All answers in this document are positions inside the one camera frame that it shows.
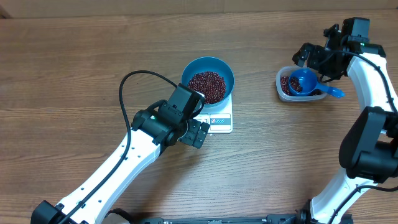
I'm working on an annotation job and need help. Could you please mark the blue plastic measuring scoop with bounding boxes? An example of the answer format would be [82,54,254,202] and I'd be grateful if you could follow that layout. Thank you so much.
[288,68,345,98]

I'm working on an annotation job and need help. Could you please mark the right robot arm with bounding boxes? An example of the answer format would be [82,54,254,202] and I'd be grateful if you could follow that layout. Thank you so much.
[285,17,397,223]

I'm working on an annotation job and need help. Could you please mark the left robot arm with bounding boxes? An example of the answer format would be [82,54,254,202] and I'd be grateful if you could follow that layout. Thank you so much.
[31,84,210,224]

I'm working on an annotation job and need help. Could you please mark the white digital kitchen scale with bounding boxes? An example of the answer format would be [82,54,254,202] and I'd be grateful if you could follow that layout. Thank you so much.
[195,95,233,134]

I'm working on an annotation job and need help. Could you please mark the red beans in bowl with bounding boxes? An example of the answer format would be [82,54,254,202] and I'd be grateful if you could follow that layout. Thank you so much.
[188,71,226,105]

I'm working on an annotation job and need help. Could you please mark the teal metal bowl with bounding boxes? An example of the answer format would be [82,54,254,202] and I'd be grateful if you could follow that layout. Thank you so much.
[181,57,235,99]

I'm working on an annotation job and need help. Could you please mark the clear plastic food container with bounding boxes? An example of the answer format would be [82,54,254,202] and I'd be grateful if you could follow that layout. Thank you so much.
[275,65,327,103]

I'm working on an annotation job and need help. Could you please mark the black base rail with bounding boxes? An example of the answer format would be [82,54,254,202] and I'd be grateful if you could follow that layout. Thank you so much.
[136,213,354,224]

